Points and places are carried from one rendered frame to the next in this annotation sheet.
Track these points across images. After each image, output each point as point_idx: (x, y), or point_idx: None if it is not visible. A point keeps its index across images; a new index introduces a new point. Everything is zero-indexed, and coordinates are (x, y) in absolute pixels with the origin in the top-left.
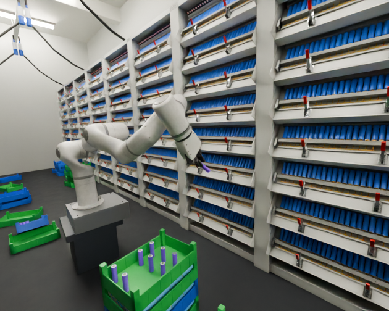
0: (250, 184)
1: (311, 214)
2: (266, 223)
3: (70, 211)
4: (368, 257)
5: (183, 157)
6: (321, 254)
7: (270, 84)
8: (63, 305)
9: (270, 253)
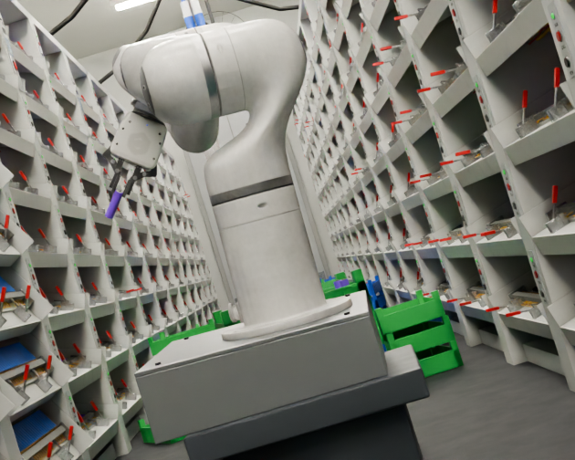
0: None
1: (1, 369)
2: (7, 419)
3: (364, 297)
4: (47, 394)
5: (157, 161)
6: (29, 443)
7: None
8: None
9: None
